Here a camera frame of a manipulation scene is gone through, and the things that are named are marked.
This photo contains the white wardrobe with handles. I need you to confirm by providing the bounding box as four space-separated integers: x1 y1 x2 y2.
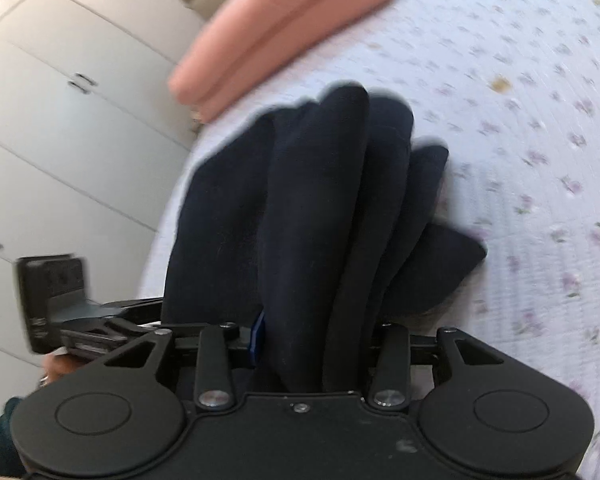
0 0 200 413

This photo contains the folded pink blanket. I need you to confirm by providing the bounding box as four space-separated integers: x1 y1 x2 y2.
169 0 391 122

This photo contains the navy blue striped jacket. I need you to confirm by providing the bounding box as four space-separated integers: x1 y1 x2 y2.
161 84 486 393

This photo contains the person's left hand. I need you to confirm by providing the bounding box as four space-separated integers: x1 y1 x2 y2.
40 353 86 387

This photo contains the floral quilted bed cover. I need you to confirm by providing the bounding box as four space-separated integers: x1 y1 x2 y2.
140 0 600 479

